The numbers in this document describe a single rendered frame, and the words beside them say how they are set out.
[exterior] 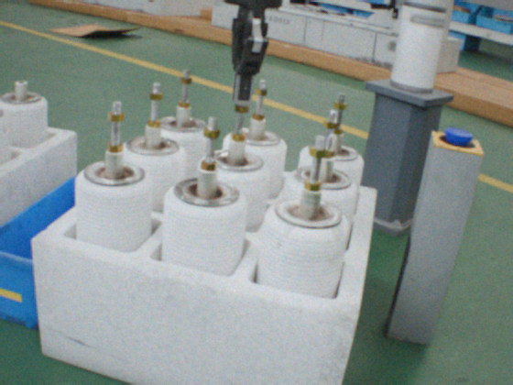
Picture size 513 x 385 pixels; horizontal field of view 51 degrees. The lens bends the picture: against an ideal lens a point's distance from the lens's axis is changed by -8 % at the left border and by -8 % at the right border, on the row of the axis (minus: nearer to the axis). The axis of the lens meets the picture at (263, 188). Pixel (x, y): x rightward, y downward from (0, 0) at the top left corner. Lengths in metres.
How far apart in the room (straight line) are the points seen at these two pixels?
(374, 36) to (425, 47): 1.79
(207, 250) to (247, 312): 0.08
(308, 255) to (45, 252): 0.31
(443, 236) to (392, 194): 0.41
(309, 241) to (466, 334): 0.44
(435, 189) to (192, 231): 0.34
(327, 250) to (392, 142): 0.61
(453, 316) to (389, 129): 0.42
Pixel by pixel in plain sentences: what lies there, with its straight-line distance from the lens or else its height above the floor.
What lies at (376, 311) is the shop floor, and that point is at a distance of 0.97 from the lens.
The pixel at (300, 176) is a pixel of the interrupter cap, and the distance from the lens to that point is 0.74.
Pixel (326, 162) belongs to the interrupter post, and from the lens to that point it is 0.74.
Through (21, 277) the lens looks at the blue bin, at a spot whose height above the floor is 0.09.
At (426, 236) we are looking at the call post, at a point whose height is 0.18.
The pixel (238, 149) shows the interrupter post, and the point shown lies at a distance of 0.76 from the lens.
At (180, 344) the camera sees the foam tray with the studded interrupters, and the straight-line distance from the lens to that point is 0.68.
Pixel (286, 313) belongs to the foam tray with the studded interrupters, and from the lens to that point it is 0.62.
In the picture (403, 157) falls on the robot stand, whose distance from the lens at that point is 1.19.
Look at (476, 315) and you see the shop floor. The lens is 1.03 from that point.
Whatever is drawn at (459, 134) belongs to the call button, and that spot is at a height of 0.33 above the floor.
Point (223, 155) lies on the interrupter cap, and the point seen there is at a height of 0.25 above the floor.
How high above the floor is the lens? 0.51
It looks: 22 degrees down
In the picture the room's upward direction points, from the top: 7 degrees clockwise
